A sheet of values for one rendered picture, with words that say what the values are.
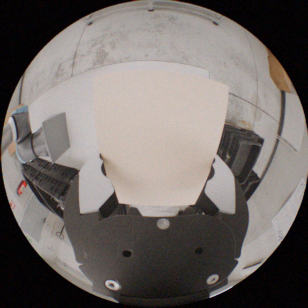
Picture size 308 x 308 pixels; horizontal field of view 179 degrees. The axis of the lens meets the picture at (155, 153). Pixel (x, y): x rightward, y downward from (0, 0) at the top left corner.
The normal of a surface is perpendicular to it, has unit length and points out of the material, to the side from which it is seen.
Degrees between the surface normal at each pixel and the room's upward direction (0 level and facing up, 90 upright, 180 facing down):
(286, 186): 90
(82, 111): 0
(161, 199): 0
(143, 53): 0
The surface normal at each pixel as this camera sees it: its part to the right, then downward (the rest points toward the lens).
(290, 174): -1.00, -0.04
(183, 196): 0.00, 0.50
